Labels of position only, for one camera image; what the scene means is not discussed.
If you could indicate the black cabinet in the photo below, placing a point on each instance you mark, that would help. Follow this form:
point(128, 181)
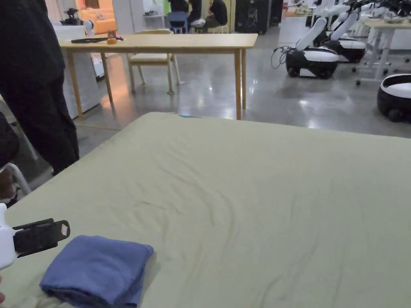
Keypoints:
point(253, 14)

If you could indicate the white and black wheeled robot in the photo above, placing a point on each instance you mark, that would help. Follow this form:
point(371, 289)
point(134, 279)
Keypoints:
point(348, 45)
point(313, 56)
point(395, 96)

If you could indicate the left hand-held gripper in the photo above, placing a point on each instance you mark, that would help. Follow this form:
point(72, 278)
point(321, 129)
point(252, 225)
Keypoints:
point(5, 239)

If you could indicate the folded blue garment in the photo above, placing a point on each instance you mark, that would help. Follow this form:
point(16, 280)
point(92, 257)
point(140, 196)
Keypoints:
point(96, 269)

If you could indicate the white cabinet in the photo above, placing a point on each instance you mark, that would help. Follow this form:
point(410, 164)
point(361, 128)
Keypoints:
point(86, 83)

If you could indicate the orange sofa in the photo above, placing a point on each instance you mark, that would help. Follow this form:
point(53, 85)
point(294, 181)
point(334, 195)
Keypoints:
point(99, 19)

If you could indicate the white desk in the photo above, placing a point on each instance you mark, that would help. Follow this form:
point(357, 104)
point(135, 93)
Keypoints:
point(383, 41)

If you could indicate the person's left hand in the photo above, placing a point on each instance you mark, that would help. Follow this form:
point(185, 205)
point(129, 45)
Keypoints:
point(1, 296)

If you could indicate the group of people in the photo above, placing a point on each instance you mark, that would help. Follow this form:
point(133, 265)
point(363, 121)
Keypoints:
point(208, 14)

